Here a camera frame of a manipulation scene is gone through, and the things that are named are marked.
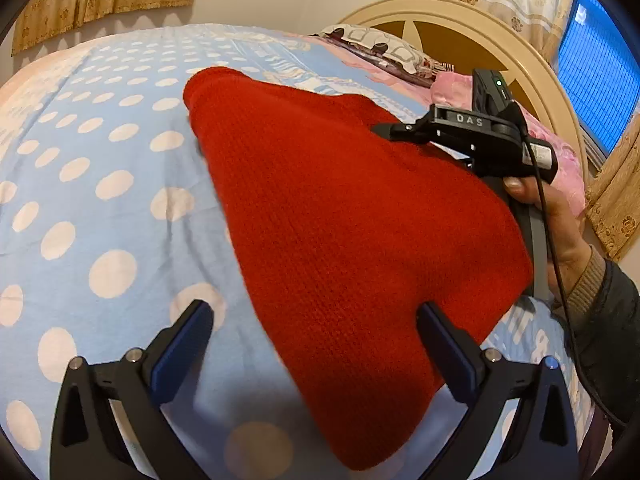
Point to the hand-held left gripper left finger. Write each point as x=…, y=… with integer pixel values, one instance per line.
x=177, y=352

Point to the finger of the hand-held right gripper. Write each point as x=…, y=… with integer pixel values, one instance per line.
x=405, y=131

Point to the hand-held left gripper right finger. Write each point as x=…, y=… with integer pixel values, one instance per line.
x=450, y=355

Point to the red knitted sweater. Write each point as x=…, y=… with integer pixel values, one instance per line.
x=325, y=210

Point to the person's right forearm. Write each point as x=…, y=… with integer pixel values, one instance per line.
x=610, y=335

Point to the person's right hand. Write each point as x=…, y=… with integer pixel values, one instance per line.
x=562, y=230

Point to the pink floral quilt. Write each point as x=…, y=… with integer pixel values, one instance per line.
x=450, y=86

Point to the patterned pillow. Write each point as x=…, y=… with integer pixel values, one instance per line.
x=380, y=42

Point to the cream wooden headboard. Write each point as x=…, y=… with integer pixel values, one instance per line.
x=500, y=15

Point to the window with blue screen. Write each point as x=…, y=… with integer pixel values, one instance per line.
x=600, y=60

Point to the blue polka-dot bed sheet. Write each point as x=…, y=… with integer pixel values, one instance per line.
x=100, y=160

